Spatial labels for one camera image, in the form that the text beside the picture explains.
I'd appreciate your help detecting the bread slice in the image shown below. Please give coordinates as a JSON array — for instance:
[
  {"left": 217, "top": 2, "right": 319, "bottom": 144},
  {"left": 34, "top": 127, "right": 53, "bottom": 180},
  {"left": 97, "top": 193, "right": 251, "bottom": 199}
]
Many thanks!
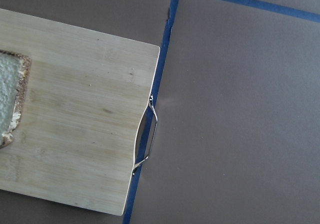
[{"left": 0, "top": 50, "right": 32, "bottom": 148}]

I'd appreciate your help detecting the bamboo cutting board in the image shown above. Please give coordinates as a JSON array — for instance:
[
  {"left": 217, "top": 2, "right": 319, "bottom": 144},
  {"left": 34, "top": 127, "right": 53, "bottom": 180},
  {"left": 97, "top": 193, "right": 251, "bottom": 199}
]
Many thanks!
[{"left": 0, "top": 9, "right": 160, "bottom": 216}]

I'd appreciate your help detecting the metal cutting board handle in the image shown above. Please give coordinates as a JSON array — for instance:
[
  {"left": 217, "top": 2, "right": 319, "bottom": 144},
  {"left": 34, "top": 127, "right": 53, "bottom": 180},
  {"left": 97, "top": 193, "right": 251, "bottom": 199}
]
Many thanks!
[{"left": 131, "top": 93, "right": 158, "bottom": 176}]

